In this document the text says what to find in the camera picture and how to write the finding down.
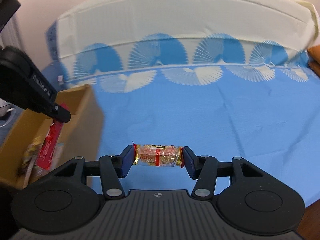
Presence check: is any red chocolate bar packet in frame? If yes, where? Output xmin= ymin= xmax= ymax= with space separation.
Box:
xmin=36 ymin=119 xmax=64 ymax=170

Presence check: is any yellow snack bar packet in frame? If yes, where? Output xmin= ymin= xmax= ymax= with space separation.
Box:
xmin=21 ymin=137 xmax=46 ymax=181

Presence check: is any red gold candy packet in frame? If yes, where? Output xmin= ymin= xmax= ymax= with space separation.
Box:
xmin=133 ymin=144 xmax=184 ymax=167

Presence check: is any brown cardboard box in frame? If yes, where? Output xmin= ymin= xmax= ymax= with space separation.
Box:
xmin=1 ymin=85 xmax=104 ymax=190

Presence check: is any blue white patterned sheet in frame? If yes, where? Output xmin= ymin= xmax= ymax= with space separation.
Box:
xmin=56 ymin=0 xmax=319 ymax=205

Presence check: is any orange cushion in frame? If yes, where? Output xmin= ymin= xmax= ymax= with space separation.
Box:
xmin=307 ymin=45 xmax=320 ymax=77

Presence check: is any cream folded cloth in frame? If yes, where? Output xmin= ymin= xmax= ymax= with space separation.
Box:
xmin=295 ymin=0 xmax=319 ymax=30

